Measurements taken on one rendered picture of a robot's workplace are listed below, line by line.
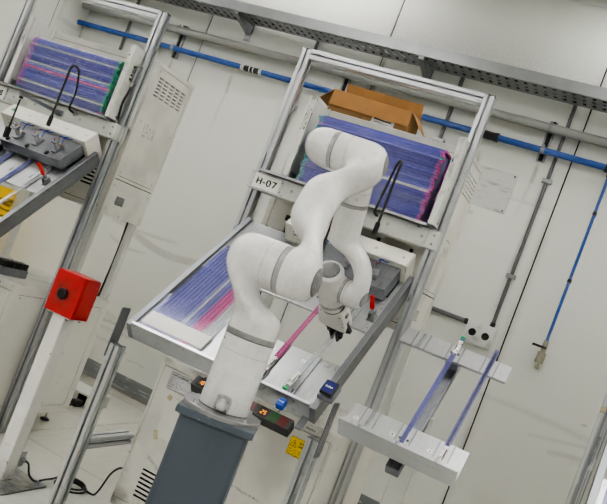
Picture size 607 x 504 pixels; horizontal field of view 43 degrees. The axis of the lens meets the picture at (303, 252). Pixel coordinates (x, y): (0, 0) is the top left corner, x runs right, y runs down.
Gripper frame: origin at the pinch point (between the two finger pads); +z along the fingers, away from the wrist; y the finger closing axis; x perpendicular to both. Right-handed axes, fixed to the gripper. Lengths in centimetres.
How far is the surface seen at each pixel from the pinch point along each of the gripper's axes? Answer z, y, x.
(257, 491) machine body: 41, 6, 44
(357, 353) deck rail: -0.8, -10.1, 3.6
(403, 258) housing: 2.4, -2.7, -40.2
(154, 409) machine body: 36, 54, 40
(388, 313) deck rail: 4.8, -8.9, -18.4
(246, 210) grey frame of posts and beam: 7, 64, -37
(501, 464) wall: 166, -44, -69
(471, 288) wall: 121, 4, -130
